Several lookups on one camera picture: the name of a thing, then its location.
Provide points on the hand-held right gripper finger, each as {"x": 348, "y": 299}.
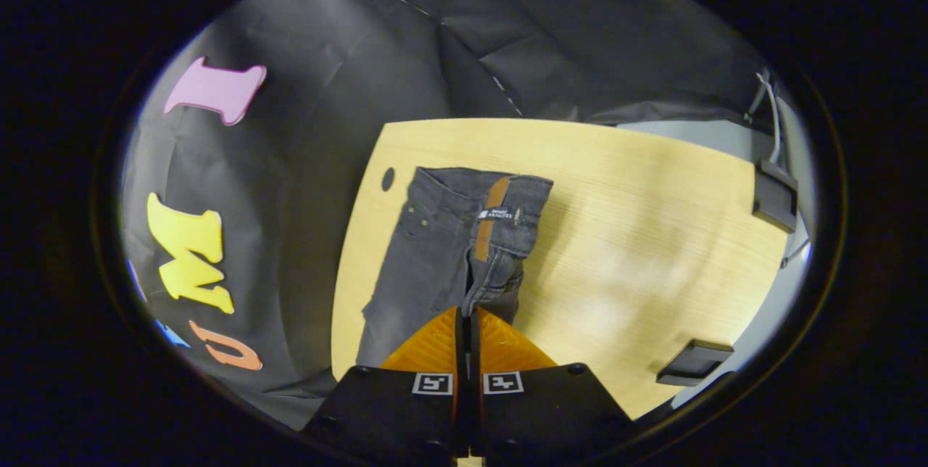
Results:
{"x": 477, "y": 394}
{"x": 462, "y": 394}

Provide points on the dark grey jeans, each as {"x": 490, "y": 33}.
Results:
{"x": 435, "y": 249}

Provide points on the black table clamp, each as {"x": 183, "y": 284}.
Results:
{"x": 774, "y": 199}
{"x": 694, "y": 364}

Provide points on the black backdrop cloth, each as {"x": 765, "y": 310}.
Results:
{"x": 326, "y": 162}

